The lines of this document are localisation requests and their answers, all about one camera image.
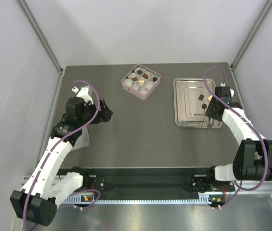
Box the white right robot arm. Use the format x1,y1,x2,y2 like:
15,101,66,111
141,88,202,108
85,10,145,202
206,86,272,191

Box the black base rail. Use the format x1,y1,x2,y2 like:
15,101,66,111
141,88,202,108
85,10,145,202
58,167,235,207

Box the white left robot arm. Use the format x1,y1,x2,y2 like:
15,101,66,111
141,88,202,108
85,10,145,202
10,97,113,228

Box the pink chocolate tin box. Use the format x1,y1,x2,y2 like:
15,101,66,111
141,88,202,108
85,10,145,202
121,64,161,100

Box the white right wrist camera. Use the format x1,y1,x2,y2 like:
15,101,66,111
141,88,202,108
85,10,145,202
230,89,235,97

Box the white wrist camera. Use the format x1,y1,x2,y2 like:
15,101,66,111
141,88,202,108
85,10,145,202
72,86,93,103
230,89,235,97

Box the steel tray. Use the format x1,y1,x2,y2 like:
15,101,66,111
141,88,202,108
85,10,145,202
173,78,222,129

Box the steel tweezers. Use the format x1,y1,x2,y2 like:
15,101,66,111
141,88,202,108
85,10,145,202
200,115,215,128

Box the dark square chocolate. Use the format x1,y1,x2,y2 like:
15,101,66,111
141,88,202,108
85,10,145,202
198,94,204,101

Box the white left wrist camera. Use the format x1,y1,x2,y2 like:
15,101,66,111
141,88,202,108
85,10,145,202
72,86,93,103

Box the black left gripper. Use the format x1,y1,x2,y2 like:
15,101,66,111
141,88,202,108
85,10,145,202
78,98,113,127

